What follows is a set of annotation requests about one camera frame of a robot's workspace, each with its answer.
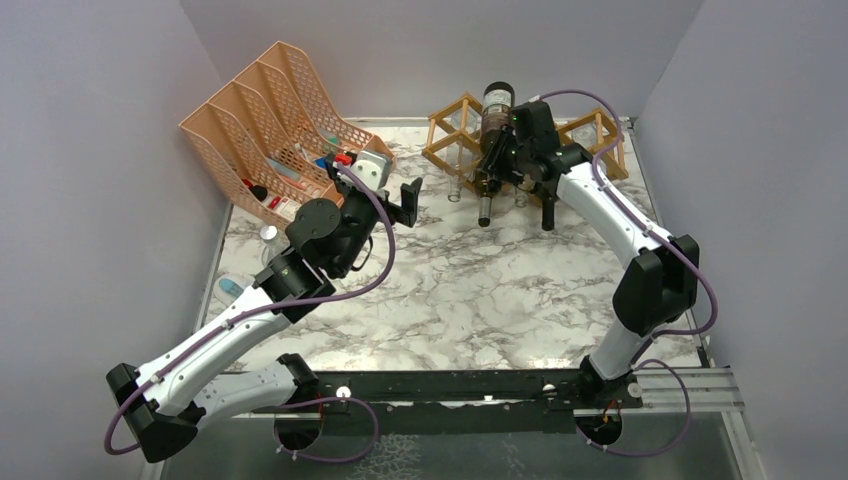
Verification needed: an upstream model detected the dark labelled wine bottle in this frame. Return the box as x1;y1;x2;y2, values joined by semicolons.
475;183;497;228

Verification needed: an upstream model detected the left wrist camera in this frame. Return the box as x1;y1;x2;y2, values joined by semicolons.
333;150;393;192

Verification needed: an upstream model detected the dark green wine bottle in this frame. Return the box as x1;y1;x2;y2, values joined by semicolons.
532;187;558;231

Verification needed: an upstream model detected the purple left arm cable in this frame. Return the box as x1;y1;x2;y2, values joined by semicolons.
103;162;399;457

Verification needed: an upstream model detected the tall clear glass bottle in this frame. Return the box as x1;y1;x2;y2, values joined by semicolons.
514;186;529;208

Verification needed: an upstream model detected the green wine bottle gold label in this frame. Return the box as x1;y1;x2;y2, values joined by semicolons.
478;81;515;169

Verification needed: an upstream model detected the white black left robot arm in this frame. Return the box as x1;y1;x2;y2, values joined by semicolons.
103;154;422;463

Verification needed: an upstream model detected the small clear glass bottle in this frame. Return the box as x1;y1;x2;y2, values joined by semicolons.
446;110;473;203

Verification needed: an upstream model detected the wooden lattice wine rack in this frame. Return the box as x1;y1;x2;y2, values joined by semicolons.
422;92;631;199

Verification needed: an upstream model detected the clear bottle blue content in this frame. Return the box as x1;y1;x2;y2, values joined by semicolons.
213;273;252;305

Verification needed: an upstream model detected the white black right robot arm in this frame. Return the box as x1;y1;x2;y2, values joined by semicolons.
479;100;699;407

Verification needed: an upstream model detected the round clear flask silver cap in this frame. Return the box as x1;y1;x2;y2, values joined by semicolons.
259;225;285;265

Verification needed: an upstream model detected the red white box in organizer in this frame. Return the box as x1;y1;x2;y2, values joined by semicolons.
267;195;302;222

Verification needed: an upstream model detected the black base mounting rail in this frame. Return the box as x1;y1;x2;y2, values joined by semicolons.
258;368;643;435

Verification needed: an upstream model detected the peach plastic file organizer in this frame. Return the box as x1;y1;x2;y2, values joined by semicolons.
180;42;396;229

